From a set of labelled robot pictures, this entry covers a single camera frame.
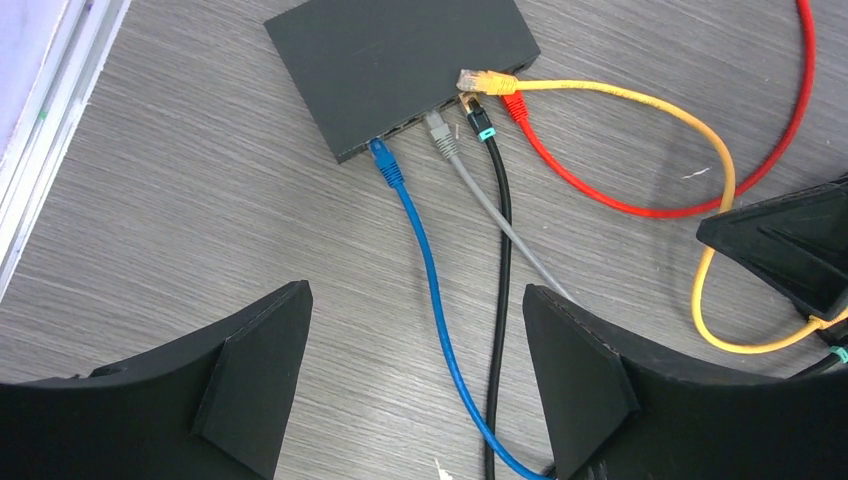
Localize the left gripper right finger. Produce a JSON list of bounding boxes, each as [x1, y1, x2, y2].
[[523, 285, 847, 479]]

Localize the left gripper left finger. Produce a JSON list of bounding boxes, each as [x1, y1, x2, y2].
[[1, 280, 313, 479]]

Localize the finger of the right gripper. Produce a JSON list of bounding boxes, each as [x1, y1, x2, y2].
[[696, 175, 847, 321]]

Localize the blue ethernet cable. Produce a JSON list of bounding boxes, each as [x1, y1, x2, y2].
[[367, 137, 554, 480]]

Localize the red ethernet cable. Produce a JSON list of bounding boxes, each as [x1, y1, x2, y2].
[[500, 0, 817, 221]]

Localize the grey ethernet cable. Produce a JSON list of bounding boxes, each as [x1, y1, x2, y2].
[[422, 109, 574, 303]]

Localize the yellow ethernet cable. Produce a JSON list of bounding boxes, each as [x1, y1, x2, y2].
[[455, 67, 848, 356]]

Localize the dark grey network switch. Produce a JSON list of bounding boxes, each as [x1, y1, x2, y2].
[[263, 0, 541, 163]]

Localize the black ethernet cable teal boot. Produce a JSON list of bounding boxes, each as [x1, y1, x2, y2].
[[458, 91, 515, 480]]

